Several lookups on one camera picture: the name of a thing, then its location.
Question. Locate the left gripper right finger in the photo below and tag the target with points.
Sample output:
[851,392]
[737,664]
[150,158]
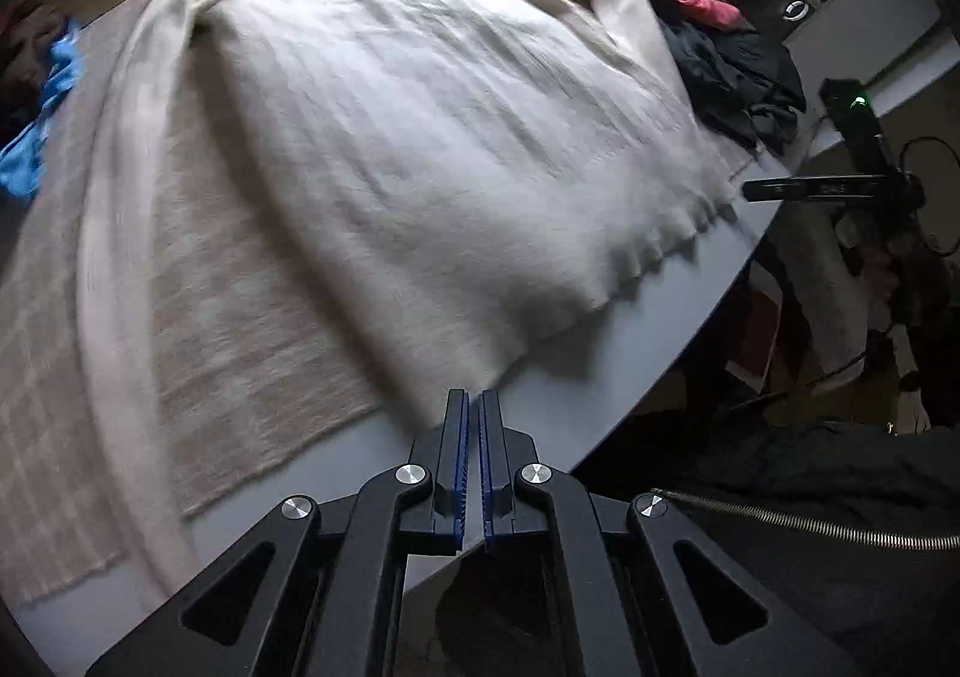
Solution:
[635,587]

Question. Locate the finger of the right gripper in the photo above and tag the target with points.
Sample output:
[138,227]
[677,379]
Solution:
[835,187]

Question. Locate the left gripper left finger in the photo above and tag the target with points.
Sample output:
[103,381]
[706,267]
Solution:
[314,588]

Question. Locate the cream knit sweater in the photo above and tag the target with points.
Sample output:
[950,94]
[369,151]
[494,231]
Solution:
[462,177]

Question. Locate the metal coil spring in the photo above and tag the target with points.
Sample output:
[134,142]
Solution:
[814,526]

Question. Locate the black garment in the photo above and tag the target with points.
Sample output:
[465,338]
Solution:
[740,82]

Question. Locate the beige plaid table mat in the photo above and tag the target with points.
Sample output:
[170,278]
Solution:
[252,359]

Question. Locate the blue garment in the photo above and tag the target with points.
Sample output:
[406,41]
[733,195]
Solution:
[22,158]

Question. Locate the brown garment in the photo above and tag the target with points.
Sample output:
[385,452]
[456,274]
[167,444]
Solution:
[29,32]

